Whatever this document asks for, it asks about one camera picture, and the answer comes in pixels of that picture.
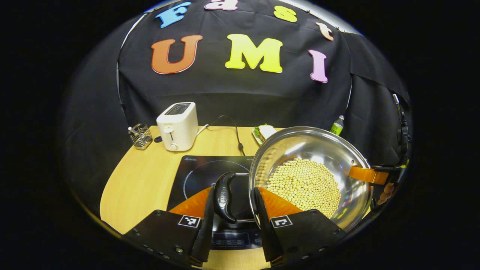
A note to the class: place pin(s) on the pile of soybeans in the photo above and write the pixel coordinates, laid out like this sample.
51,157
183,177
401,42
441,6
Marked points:
303,183

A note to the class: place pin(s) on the white toaster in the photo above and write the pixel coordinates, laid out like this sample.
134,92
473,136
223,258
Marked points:
180,127

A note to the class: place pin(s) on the black induction cooktop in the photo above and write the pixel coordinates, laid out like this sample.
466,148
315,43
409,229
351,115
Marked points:
198,176

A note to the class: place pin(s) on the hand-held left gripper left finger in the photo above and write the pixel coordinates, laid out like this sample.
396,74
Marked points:
206,240

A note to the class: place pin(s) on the green drink bottle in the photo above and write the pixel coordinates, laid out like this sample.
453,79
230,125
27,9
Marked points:
337,127

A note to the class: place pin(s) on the black backdrop cloth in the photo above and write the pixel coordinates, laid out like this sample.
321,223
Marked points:
240,97

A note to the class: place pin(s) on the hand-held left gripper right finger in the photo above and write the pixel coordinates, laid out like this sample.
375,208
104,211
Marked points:
268,240

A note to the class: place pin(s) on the clear utensil holder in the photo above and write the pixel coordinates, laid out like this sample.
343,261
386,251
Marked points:
141,137

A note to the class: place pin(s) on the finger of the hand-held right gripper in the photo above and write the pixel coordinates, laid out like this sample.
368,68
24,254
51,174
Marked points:
362,174

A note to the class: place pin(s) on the plate with sandwich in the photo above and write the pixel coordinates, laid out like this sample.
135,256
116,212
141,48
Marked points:
267,131

